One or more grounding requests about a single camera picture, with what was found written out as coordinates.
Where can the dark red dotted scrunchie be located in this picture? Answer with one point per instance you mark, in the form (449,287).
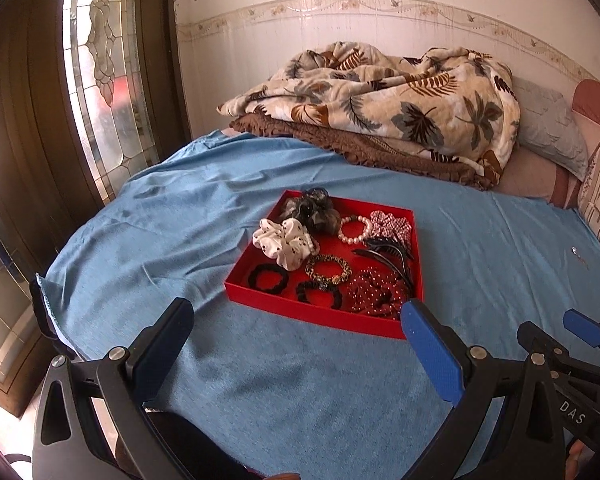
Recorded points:
(377,294)

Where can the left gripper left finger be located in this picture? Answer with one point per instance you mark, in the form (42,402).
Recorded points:
(68,442)

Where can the red white plaid scrunchie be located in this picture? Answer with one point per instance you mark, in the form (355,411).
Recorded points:
(388,225)

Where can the red tray box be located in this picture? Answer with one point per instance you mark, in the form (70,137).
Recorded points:
(316,293)

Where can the black hair claw clip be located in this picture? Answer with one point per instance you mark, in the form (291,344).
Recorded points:
(391,253)

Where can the stained glass window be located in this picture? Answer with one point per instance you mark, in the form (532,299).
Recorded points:
(102,66)

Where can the grey pillow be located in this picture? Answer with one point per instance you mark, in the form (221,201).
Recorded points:
(547,127)

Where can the floral leaf blanket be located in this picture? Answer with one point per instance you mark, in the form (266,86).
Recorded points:
(450,113)

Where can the grey brown sheer scrunchie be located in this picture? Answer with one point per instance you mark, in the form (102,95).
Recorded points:
(315,210)

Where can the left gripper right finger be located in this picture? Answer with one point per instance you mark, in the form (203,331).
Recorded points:
(527,441)

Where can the white spotted scrunchie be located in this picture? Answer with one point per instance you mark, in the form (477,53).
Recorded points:
(288,244)

